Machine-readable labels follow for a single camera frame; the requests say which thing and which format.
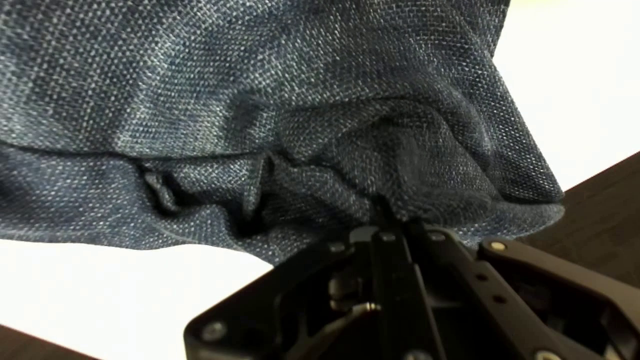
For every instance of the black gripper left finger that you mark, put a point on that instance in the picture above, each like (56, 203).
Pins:
(392, 301)

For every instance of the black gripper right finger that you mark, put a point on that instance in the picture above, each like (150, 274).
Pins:
(512, 292)

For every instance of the blue denim-look cloth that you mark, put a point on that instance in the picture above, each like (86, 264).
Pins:
(233, 100)

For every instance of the white table board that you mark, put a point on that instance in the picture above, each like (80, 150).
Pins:
(587, 81)

